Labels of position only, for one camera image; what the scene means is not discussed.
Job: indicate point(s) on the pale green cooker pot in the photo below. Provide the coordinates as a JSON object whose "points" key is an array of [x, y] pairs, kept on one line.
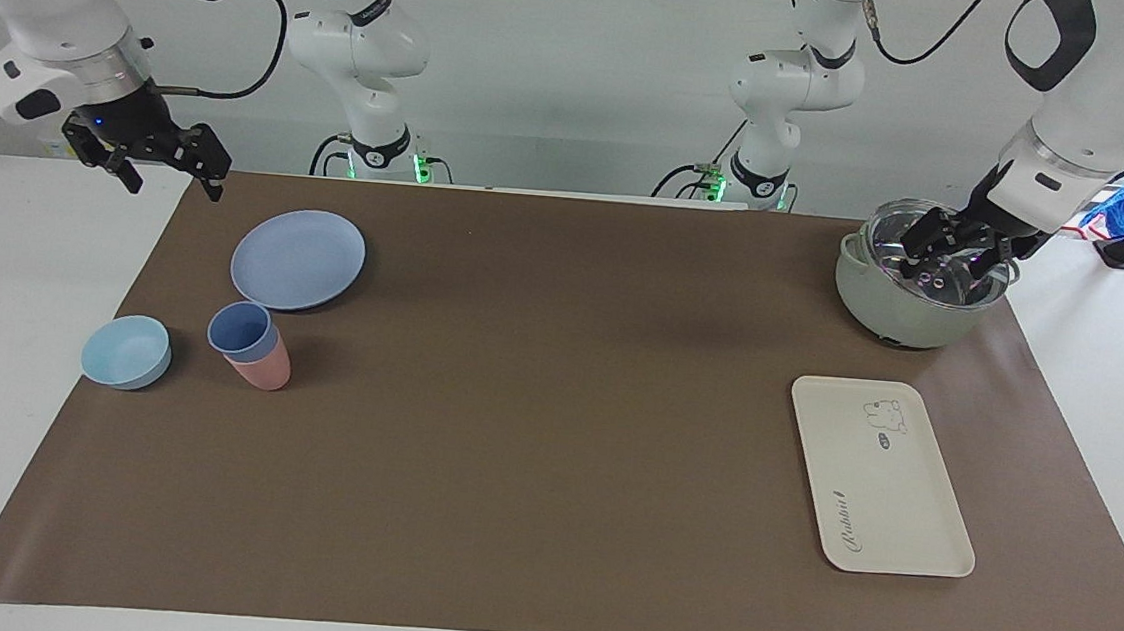
{"points": [[884, 306]]}

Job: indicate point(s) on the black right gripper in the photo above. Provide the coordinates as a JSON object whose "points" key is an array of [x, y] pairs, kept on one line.
{"points": [[126, 126]]}

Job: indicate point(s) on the light blue bowl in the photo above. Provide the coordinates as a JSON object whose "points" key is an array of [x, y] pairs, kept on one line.
{"points": [[126, 351]]}

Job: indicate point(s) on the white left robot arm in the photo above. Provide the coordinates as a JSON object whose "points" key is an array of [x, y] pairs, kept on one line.
{"points": [[1090, 106]]}

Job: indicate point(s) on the cream rabbit print tray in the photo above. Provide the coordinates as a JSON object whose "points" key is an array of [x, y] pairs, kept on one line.
{"points": [[885, 481]]}

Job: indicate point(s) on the blue round plate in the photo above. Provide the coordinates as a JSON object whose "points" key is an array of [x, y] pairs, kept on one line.
{"points": [[298, 260]]}

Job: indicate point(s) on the blue plastic cup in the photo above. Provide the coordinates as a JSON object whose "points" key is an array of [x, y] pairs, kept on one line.
{"points": [[240, 328]]}

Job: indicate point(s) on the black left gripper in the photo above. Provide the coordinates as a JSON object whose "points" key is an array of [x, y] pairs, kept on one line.
{"points": [[979, 213]]}

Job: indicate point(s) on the pink plastic cup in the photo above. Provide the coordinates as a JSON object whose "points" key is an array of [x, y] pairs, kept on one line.
{"points": [[267, 373]]}

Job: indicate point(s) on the brown table mat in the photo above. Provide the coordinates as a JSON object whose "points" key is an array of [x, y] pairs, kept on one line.
{"points": [[555, 405]]}

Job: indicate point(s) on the white wall socket box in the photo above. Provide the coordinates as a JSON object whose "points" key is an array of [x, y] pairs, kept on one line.
{"points": [[55, 150]]}

